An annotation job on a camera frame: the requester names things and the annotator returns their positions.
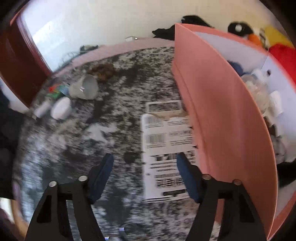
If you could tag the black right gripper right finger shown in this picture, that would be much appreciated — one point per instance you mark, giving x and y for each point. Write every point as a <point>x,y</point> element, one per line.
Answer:
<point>225,202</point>

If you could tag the white battery card pack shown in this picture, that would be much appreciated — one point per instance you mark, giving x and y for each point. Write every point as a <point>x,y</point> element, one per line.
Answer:
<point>166,132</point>

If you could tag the pastel rainbow clear pouch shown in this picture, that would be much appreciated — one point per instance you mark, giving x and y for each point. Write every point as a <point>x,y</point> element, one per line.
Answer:
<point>258,91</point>

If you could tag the blue figurine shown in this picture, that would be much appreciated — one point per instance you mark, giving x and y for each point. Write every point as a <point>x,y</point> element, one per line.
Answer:
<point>237,67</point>

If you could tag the black glove with grey stripe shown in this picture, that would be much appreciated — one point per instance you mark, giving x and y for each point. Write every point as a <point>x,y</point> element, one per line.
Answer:
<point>286,173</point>

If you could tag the white small cup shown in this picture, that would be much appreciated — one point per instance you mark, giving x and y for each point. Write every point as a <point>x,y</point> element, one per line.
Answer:
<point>276,103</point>

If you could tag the small white tube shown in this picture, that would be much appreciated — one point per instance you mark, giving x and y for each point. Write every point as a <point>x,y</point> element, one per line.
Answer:
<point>42,109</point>

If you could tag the white round jar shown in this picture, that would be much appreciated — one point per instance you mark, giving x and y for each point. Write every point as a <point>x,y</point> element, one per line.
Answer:
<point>61,109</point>

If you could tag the pink storage box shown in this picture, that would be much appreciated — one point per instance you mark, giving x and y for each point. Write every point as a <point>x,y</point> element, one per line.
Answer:
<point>231,136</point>

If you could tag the colourful small toy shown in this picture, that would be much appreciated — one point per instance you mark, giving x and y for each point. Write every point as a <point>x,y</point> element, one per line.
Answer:
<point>58,90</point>

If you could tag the grey cup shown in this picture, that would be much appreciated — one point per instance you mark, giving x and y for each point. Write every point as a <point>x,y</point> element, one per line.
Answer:
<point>85,88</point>

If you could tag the dark red wooden door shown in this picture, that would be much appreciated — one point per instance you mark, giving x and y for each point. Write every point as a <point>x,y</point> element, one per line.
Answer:
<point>23,69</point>

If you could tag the red backpack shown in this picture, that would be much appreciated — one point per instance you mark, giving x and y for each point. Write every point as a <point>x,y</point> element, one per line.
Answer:
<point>286,56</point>

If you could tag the yellow pillow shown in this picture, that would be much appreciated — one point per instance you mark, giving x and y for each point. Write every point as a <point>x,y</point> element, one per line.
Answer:
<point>274,37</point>

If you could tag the panda plush toy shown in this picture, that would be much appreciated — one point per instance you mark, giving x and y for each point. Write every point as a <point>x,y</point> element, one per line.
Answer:
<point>244,30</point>

